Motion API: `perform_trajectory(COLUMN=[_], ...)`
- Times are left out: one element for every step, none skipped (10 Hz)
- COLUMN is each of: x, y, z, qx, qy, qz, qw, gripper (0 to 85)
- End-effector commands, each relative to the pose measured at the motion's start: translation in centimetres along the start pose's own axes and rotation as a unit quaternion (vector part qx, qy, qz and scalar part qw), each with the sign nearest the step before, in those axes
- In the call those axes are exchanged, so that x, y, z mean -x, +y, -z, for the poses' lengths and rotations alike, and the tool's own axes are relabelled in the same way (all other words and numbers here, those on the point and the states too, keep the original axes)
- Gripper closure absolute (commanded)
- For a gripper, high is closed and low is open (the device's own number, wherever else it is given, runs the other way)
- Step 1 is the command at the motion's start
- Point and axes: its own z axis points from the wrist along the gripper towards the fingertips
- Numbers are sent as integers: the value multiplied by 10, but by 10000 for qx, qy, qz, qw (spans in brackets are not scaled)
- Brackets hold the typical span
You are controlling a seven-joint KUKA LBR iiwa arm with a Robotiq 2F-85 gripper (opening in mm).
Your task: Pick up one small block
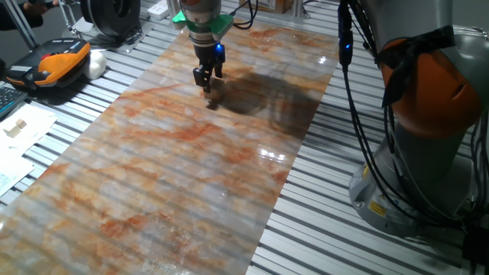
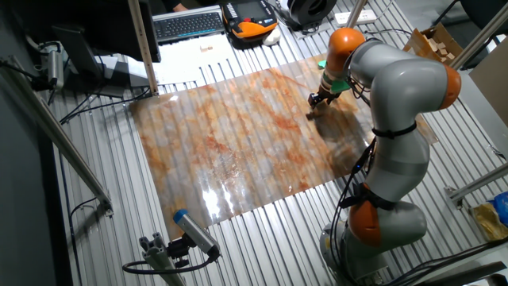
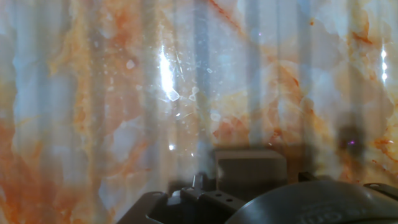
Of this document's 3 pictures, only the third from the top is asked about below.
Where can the wooden cube block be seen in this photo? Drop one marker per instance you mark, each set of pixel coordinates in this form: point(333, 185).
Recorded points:
point(248, 171)

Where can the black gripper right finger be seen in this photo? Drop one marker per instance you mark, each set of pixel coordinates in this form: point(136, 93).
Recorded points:
point(306, 177)

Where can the orange marble pattern mat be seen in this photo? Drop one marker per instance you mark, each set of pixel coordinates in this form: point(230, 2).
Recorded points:
point(93, 93)

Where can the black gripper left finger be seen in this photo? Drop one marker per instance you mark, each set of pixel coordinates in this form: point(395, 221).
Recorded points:
point(211, 205)

